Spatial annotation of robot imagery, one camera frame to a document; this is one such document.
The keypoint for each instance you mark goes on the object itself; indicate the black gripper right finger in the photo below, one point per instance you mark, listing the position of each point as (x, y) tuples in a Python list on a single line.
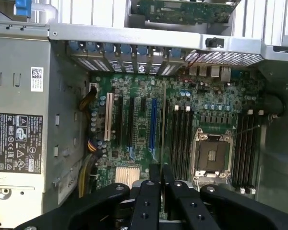
[(194, 210)]

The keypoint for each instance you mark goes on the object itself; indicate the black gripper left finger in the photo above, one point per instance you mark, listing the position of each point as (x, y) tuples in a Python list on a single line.
[(146, 206)]

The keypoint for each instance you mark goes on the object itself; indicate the black RAM slot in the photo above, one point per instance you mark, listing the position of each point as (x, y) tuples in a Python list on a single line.
[(238, 153), (249, 153), (180, 143), (254, 153), (244, 153), (174, 143), (185, 143), (191, 143)]

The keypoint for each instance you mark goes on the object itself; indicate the blue expansion slot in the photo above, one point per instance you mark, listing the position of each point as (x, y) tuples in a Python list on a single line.
[(153, 122)]

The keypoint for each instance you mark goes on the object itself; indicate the long black expansion slot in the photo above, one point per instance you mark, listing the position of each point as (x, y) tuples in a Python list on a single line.
[(131, 122), (120, 119)]

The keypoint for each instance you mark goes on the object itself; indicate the white expansion slot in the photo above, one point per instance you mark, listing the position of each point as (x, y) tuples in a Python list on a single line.
[(108, 117)]

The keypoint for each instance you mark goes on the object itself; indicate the short black expansion slot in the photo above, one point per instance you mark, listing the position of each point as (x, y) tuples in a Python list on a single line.
[(143, 105)]

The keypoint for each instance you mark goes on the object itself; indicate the silver finned chipset heatsink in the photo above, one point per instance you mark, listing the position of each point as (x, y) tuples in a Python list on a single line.
[(127, 176)]

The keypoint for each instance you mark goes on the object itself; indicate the green motherboard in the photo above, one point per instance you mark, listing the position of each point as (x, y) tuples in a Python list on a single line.
[(144, 148)]

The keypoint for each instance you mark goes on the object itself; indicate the silver CPU socket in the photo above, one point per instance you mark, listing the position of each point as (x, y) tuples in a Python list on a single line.
[(212, 153)]

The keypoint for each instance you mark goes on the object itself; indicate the grey metal PC case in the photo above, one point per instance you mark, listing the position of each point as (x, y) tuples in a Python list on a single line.
[(273, 148)]

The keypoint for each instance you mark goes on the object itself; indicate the black round fan housing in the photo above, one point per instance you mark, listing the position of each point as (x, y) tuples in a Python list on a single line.
[(272, 104)]

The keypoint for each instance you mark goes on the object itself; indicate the silver rear port block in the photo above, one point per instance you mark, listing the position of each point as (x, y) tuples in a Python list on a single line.
[(210, 71)]

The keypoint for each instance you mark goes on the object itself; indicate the grey power supply unit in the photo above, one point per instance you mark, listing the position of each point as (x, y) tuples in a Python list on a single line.
[(16, 95)]

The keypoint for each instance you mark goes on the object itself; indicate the black case clip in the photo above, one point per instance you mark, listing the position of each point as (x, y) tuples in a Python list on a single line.
[(214, 42)]

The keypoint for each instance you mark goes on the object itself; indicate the green graphics card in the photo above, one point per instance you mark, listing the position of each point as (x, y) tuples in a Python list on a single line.
[(184, 10)]

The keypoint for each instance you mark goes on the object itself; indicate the blue plastic latch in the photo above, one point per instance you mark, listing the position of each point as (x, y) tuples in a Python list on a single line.
[(22, 7)]

